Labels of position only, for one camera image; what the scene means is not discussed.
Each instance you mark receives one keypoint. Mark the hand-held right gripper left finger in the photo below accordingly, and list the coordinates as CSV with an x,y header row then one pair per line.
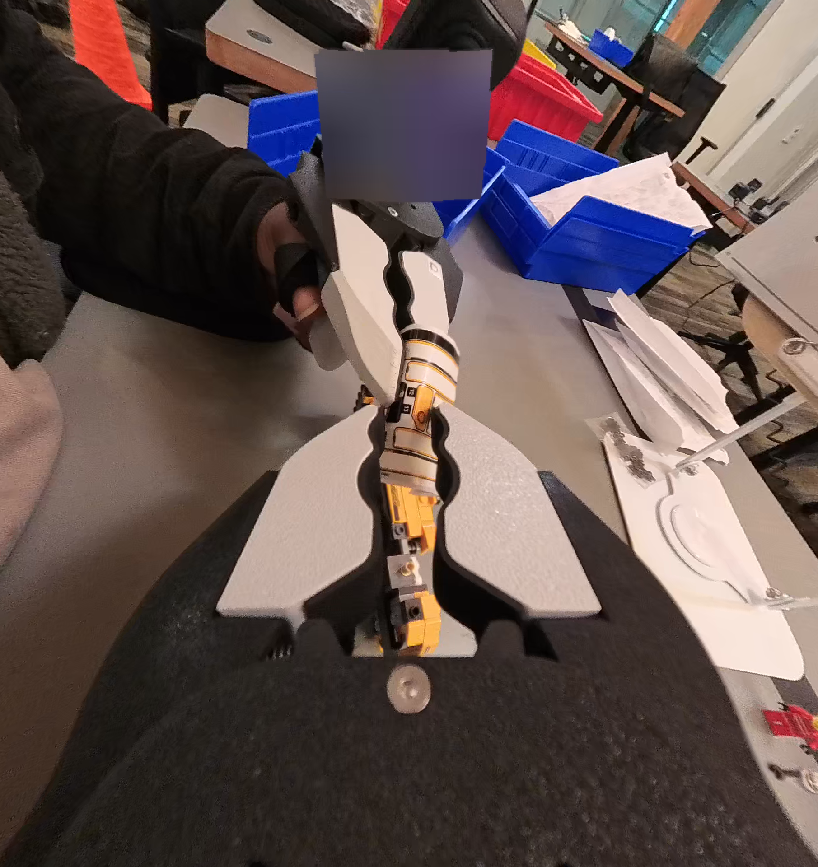
x,y
293,528

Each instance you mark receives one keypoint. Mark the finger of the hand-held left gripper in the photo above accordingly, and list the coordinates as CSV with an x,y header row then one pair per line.
x,y
429,295
361,318

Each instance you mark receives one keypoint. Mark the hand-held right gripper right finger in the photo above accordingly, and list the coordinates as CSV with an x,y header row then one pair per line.
x,y
517,535

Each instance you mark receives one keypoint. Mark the white sticker sheet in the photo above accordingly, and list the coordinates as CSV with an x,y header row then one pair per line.
x,y
422,379

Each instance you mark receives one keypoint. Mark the yellow lego car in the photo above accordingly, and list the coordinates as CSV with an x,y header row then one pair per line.
x,y
415,630

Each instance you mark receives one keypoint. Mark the red lego minifigure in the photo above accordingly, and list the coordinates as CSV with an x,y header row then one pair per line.
x,y
795,723

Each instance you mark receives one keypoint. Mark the person's left hand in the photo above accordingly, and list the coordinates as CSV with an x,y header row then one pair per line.
x,y
268,237

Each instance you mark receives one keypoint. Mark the blue plastic bin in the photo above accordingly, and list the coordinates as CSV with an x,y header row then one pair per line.
x,y
280,129
585,261

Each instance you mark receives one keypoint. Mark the clear bag of dark parts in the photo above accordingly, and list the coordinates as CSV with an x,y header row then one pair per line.
x,y
629,450

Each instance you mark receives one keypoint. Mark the light table with brown edge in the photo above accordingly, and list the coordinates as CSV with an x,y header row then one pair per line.
x,y
246,34

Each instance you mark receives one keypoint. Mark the black cloth bundle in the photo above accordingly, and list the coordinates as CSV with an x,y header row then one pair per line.
x,y
314,20

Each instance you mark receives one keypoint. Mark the crumpled white paper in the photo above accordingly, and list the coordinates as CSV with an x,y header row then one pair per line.
x,y
625,189

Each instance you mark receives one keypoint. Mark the orange plastic cone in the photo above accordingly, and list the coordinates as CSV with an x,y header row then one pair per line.
x,y
104,47

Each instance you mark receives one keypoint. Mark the yellow plastic bin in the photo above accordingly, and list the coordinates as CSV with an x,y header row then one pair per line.
x,y
541,55

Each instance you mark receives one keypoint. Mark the black chair base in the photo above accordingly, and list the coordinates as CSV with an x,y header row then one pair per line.
x,y
737,352

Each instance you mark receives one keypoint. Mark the brown wooden desk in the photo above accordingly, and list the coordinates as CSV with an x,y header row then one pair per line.
x,y
642,88

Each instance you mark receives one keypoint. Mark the small blue box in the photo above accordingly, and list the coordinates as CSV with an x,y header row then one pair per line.
x,y
612,51

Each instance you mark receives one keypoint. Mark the black office chair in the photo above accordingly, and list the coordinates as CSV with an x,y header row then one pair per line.
x,y
680,95

